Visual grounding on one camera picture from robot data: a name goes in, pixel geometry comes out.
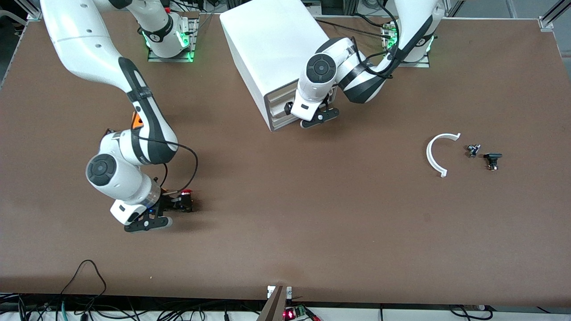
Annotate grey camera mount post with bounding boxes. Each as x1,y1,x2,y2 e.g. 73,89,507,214
257,285,293,321

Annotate black button part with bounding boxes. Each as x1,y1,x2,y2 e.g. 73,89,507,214
484,152,503,172

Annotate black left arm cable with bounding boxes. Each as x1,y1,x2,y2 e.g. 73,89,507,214
350,0,402,81

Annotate black looped cable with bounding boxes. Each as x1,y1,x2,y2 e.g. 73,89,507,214
59,259,108,313

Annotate black cable behind cabinet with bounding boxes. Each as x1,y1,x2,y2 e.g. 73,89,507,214
314,13,398,40

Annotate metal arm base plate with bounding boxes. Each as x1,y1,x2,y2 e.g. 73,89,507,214
147,18,199,63
382,21,431,69

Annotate circuit board with red light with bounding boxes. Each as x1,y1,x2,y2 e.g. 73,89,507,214
283,305,321,321

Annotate white curved plastic part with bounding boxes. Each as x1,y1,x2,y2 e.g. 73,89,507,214
426,133,461,178

